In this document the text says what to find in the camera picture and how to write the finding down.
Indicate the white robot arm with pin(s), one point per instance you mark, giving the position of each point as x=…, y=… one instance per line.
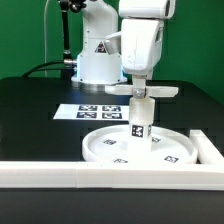
x=96, y=68

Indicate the white sheet with markers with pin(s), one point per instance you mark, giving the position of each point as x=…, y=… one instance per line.
x=92, y=112

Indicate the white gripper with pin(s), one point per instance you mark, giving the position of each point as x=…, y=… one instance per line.
x=140, y=44

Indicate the white L-shaped border fence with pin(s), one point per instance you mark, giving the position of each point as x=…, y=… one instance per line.
x=207, y=174

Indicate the white round table top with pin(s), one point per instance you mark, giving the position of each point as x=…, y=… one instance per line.
x=112, y=144

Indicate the white cross-shaped table base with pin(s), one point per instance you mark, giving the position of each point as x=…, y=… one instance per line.
x=151, y=91

